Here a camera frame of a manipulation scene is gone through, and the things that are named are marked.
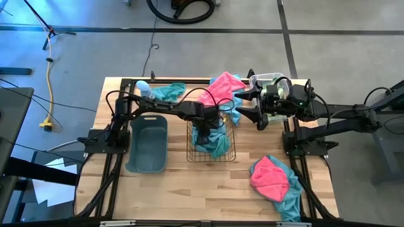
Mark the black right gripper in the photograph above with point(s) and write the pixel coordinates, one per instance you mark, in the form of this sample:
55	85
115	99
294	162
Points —
276	104

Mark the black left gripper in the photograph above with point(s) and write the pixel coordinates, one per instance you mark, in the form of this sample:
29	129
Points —
206	121

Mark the blue microfiber towel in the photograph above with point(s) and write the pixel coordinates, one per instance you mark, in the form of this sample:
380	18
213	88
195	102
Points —
292	208
170	91
233	118

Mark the clear plastic bin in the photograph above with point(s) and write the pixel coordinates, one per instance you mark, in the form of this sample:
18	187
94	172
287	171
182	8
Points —
255	79

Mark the teal microfiber towel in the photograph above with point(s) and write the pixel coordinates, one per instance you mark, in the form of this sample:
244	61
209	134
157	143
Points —
217	145

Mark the pink microfiber towel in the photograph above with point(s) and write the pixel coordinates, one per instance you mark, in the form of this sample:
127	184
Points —
221	89
268	179

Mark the teal plastic basket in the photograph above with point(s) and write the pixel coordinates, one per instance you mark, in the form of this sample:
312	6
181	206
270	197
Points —
148	148

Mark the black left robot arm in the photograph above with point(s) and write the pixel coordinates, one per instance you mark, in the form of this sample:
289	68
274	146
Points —
158	108

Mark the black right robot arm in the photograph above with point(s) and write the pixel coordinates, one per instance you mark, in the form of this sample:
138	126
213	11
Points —
341	112

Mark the black table clamp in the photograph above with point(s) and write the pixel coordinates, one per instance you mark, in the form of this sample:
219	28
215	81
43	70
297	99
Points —
153	75
251	73

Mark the light blue spray bottle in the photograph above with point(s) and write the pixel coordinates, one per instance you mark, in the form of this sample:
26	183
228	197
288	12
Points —
144	89

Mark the white paper sheet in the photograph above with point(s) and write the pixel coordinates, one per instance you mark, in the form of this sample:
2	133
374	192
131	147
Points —
52	194

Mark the black floor beam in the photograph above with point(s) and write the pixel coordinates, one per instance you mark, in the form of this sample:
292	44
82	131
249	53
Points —
41	171

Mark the black tripod stand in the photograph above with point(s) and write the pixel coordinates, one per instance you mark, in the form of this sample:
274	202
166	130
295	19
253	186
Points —
52	32

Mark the black desk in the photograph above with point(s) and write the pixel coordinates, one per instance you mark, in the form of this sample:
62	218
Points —
14	113

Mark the black flat floor bar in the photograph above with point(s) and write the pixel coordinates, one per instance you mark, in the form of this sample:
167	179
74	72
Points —
15	71

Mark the black aluminium table frame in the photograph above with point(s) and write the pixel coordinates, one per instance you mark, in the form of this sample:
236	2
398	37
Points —
192	81

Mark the silver metal bracket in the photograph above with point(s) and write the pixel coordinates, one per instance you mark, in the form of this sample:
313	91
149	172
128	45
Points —
116	223
293	224

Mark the dark metal table frame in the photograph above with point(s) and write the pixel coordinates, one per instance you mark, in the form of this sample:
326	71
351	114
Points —
383	148

